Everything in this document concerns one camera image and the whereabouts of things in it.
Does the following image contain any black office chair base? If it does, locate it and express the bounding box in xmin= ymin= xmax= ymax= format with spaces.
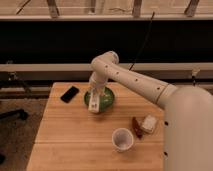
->
xmin=0 ymin=109 xmax=29 ymax=120

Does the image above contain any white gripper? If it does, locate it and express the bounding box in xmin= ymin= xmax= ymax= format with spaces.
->
xmin=88 ymin=88 xmax=101 ymax=114

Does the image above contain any black smartphone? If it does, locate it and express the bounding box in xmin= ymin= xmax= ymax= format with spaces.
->
xmin=60 ymin=86 xmax=79 ymax=103

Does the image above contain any white paper cup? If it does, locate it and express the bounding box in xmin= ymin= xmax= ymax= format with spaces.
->
xmin=112 ymin=128 xmax=134 ymax=152

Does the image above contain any green ceramic bowl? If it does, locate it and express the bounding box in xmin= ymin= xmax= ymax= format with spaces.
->
xmin=84 ymin=87 xmax=115 ymax=113

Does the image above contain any black cable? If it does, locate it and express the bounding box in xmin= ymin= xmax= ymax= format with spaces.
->
xmin=128 ymin=11 xmax=156 ymax=72

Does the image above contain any small white bottle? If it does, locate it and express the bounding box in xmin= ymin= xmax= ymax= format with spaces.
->
xmin=141 ymin=115 xmax=157 ymax=134

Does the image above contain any brown wrapped snack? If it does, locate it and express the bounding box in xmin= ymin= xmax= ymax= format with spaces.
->
xmin=132 ymin=117 xmax=143 ymax=139

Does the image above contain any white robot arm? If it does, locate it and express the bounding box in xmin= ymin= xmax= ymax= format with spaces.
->
xmin=90 ymin=51 xmax=213 ymax=171

